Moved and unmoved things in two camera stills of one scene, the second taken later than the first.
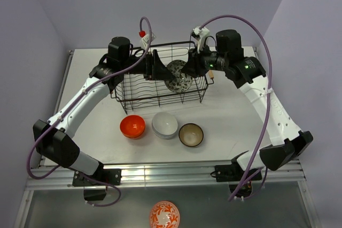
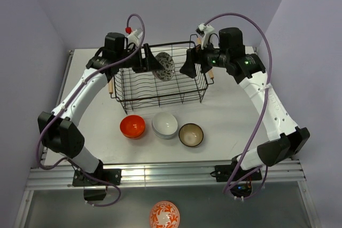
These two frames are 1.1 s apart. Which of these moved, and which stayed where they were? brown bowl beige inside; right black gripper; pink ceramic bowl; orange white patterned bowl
Moved: pink ceramic bowl
Stayed: right black gripper; brown bowl beige inside; orange white patterned bowl
